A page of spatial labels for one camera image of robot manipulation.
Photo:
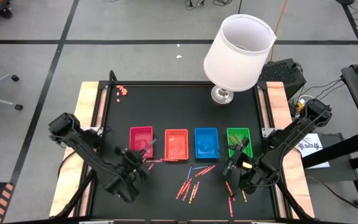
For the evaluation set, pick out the pink crayon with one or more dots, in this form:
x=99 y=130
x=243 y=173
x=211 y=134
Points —
x=196 y=189
x=150 y=167
x=186 y=192
x=152 y=161
x=230 y=207
x=229 y=190

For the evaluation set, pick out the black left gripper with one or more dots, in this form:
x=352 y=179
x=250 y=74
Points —
x=134 y=161

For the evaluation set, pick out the printed white paper sheet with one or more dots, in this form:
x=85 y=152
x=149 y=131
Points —
x=317 y=155

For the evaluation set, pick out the blue plastic basket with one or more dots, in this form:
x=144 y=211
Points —
x=207 y=143

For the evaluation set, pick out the yellow power plug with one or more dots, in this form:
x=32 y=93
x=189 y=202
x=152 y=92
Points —
x=300 y=106

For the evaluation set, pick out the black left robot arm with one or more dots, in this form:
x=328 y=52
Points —
x=82 y=146

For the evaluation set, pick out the blue crayon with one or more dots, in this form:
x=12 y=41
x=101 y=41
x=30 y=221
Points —
x=190 y=172
x=199 y=167
x=153 y=142

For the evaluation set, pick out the white shade table lamp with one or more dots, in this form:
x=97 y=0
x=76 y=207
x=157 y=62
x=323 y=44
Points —
x=238 y=56

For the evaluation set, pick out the pink-red plastic basket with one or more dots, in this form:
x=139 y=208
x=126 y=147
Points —
x=137 y=137

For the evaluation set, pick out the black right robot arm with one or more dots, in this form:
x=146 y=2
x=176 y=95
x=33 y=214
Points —
x=291 y=137

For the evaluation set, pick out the black perforated box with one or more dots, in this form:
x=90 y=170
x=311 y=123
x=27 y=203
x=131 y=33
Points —
x=283 y=76

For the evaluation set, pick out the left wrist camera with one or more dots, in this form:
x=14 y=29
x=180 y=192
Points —
x=120 y=151

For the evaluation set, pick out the green plastic basket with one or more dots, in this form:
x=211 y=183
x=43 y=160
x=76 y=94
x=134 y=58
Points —
x=232 y=132

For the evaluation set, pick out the orange plastic basket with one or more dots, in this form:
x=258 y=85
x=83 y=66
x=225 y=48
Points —
x=176 y=144

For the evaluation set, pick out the wooden side board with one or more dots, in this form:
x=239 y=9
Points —
x=278 y=102
x=87 y=102

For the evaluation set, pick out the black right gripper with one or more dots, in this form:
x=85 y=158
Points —
x=239 y=160

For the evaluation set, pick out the orange crayon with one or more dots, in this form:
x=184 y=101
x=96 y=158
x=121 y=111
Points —
x=232 y=140
x=236 y=137
x=170 y=160
x=203 y=171
x=209 y=169
x=181 y=190
x=186 y=185

